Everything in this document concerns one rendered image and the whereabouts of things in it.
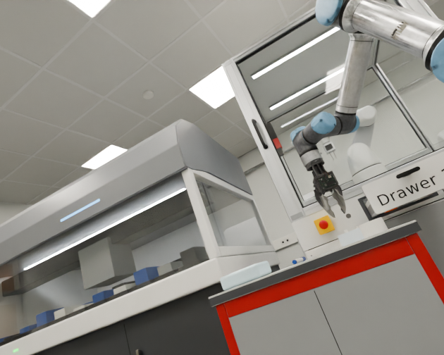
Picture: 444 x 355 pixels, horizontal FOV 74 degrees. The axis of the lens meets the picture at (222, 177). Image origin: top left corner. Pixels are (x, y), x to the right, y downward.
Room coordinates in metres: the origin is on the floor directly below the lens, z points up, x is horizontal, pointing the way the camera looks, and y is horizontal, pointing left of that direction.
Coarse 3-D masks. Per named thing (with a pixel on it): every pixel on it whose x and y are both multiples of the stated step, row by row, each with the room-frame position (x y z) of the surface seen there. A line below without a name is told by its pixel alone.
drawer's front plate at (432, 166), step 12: (432, 156) 0.99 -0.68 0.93; (408, 168) 1.01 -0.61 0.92; (420, 168) 1.00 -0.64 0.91; (432, 168) 0.99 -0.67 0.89; (384, 180) 1.04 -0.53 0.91; (396, 180) 1.03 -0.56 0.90; (408, 180) 1.02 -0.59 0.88; (420, 180) 1.01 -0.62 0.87; (372, 192) 1.05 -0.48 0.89; (384, 192) 1.04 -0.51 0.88; (396, 192) 1.03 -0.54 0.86; (408, 192) 1.02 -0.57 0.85; (420, 192) 1.01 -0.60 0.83; (432, 192) 1.01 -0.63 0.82; (372, 204) 1.06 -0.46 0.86; (396, 204) 1.04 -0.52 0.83
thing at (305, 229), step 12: (336, 204) 1.41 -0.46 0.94; (348, 204) 1.39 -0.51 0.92; (360, 204) 1.38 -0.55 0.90; (408, 204) 1.33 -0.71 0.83; (420, 204) 1.32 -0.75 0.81; (312, 216) 1.44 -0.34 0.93; (336, 216) 1.42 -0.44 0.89; (360, 216) 1.39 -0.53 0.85; (384, 216) 1.36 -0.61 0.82; (300, 228) 1.47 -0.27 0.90; (312, 228) 1.45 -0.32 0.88; (336, 228) 1.42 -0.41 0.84; (348, 228) 1.41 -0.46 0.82; (300, 240) 1.47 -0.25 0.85; (312, 240) 1.46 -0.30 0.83; (324, 240) 1.44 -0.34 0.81
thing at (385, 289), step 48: (384, 240) 0.82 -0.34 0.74; (240, 288) 0.94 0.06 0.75; (288, 288) 0.91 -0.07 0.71; (336, 288) 0.88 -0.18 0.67; (384, 288) 0.85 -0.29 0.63; (432, 288) 0.82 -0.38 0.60; (240, 336) 0.97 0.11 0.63; (288, 336) 0.93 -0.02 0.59; (336, 336) 0.89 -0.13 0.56; (384, 336) 0.86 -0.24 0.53; (432, 336) 0.83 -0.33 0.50
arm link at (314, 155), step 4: (308, 152) 1.06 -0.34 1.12; (312, 152) 1.05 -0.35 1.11; (316, 152) 1.06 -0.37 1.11; (320, 152) 1.08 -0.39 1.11; (304, 156) 1.07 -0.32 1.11; (308, 156) 1.06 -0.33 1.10; (312, 156) 1.05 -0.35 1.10; (316, 156) 1.05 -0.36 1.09; (320, 156) 1.06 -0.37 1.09; (304, 160) 1.07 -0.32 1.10; (308, 160) 1.06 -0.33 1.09; (312, 160) 1.06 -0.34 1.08; (316, 160) 1.06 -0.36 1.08; (304, 164) 1.08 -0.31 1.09; (308, 164) 1.07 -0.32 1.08
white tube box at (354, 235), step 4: (348, 232) 1.05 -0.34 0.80; (352, 232) 1.04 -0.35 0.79; (356, 232) 1.04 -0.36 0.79; (360, 232) 1.04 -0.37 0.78; (340, 236) 1.06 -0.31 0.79; (344, 236) 1.05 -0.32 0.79; (348, 236) 1.05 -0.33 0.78; (352, 236) 1.05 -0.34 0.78; (356, 236) 1.04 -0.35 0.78; (360, 236) 1.04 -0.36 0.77; (340, 240) 1.06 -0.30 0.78; (344, 240) 1.06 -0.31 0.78; (348, 240) 1.05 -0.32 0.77; (352, 240) 1.05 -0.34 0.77; (356, 240) 1.05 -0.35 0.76; (344, 244) 1.06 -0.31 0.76
